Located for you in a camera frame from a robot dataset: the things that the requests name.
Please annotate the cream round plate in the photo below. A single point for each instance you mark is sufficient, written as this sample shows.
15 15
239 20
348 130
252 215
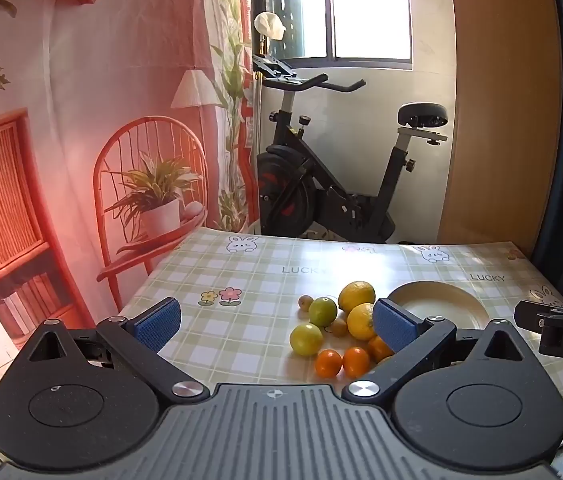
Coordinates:
441 305

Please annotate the window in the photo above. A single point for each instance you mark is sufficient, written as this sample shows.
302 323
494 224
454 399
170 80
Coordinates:
369 10

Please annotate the small brown longan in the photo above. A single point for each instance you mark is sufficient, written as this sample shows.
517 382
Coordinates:
338 327
305 302

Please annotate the small green lime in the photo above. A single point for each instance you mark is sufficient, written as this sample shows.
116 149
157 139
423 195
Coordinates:
322 311

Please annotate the wooden board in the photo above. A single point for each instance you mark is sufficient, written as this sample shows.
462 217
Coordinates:
501 110

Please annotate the white cloth cap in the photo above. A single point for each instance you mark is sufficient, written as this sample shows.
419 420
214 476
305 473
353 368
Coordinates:
269 25

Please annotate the black exercise bike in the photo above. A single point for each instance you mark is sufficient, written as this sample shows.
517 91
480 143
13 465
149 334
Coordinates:
306 180

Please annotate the yellow lemon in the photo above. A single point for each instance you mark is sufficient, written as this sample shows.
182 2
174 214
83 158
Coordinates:
356 296
360 322

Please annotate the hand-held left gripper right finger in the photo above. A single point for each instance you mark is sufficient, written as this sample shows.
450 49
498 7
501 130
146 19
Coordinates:
392 327

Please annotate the small orange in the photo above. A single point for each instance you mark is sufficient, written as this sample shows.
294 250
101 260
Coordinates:
356 361
377 347
329 364

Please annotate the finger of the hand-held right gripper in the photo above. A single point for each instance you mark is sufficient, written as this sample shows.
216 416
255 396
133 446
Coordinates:
536 315

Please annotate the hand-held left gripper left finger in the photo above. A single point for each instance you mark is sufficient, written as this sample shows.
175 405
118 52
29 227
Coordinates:
156 327

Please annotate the pink printed backdrop cloth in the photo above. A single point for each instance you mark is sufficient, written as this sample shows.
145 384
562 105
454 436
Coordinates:
86 85

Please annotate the beige sandal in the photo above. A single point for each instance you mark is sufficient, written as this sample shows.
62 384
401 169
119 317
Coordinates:
319 234

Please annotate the large yellow-green citrus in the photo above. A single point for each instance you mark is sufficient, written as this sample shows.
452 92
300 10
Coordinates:
306 339

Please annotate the green plaid bunny tablecloth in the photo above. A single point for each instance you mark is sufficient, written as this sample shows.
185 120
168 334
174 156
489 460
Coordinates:
261 280

